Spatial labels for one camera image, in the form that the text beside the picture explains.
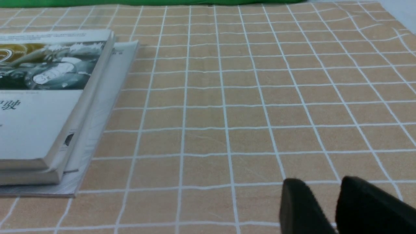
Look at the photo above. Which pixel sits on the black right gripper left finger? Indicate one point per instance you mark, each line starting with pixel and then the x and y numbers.
pixel 300 213

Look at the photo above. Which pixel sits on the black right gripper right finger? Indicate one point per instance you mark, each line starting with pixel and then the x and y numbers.
pixel 363 208

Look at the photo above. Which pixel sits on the checkered beige tablecloth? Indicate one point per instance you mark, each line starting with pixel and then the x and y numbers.
pixel 223 103

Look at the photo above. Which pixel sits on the bottom thin magazine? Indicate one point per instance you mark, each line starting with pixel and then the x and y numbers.
pixel 91 132

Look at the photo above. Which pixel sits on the middle white book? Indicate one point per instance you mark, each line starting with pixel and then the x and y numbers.
pixel 60 169

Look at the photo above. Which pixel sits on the white book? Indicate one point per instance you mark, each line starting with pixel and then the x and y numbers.
pixel 60 169
pixel 17 45

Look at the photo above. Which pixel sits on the green backdrop cloth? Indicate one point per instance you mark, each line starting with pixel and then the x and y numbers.
pixel 75 3

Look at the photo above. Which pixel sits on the top white book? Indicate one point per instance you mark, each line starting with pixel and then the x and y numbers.
pixel 17 45

